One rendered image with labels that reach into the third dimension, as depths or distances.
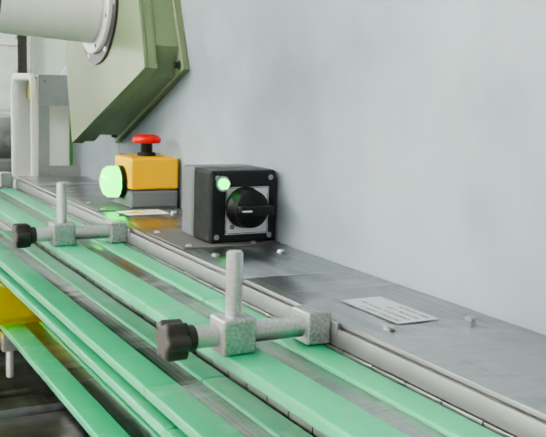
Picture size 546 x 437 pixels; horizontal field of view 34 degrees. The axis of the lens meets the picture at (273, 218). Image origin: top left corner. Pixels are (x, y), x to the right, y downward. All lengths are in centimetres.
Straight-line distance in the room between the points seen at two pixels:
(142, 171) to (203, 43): 19
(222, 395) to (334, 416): 27
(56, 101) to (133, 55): 48
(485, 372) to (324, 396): 10
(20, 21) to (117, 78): 15
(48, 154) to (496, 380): 126
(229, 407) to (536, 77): 36
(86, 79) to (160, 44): 23
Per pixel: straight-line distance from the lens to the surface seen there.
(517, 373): 59
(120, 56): 130
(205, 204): 98
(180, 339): 62
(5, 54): 533
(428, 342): 64
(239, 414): 76
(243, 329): 64
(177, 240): 99
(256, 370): 62
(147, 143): 126
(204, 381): 83
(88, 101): 142
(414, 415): 55
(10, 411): 140
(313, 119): 94
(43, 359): 122
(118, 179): 125
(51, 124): 171
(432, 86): 78
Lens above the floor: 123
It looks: 28 degrees down
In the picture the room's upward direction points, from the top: 93 degrees counter-clockwise
